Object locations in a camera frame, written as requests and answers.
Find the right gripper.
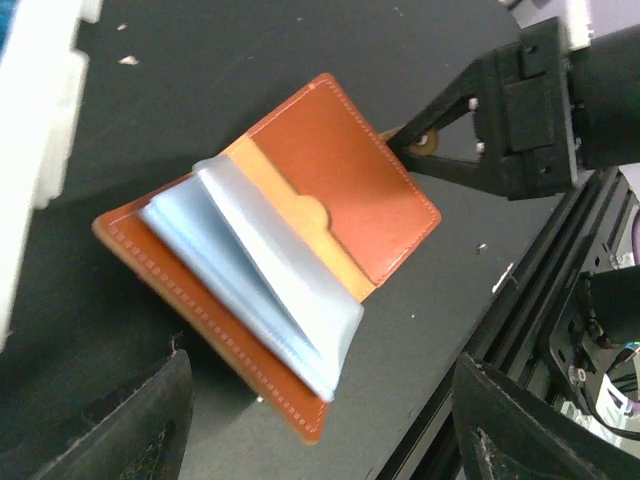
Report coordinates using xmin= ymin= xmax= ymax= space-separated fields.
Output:
xmin=387 ymin=18 xmax=577 ymax=200

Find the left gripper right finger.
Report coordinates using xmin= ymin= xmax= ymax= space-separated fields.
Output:
xmin=452 ymin=354 xmax=639 ymax=479

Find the white storage bin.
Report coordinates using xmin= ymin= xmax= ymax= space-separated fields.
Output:
xmin=1 ymin=1 xmax=102 ymax=339

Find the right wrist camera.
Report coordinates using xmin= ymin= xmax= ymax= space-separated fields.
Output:
xmin=499 ymin=0 xmax=594 ymax=51

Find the brown leather card holder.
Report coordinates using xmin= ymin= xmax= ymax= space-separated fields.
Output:
xmin=92 ymin=73 xmax=441 ymax=444

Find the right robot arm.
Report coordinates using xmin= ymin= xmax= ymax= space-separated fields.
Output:
xmin=387 ymin=17 xmax=639 ymax=200

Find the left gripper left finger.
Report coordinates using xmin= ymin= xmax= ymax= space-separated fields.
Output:
xmin=0 ymin=348 xmax=195 ymax=480

